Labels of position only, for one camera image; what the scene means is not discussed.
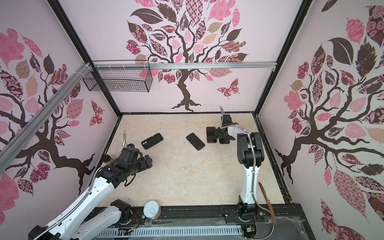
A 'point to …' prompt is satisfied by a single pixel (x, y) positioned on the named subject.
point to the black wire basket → (119, 76)
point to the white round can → (152, 210)
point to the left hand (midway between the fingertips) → (145, 164)
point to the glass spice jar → (107, 159)
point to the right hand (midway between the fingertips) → (224, 133)
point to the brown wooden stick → (268, 202)
